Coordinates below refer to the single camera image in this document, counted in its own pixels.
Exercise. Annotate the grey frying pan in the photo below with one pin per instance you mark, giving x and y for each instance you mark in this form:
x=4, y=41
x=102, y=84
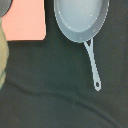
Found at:
x=80, y=21

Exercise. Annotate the pink stove board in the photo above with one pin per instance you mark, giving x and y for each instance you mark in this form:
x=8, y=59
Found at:
x=25, y=20

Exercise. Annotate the woven beige placemat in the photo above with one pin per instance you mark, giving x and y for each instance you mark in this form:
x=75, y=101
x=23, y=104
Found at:
x=4, y=54

